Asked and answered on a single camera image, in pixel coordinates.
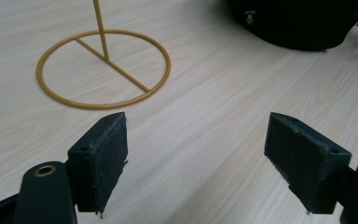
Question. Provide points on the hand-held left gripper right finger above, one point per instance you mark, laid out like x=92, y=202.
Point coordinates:
x=304, y=165

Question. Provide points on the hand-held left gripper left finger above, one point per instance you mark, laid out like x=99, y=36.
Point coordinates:
x=99, y=161

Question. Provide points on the black cap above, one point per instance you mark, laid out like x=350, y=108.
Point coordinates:
x=295, y=21

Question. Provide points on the gold metal hat stand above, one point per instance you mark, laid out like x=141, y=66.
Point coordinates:
x=101, y=31

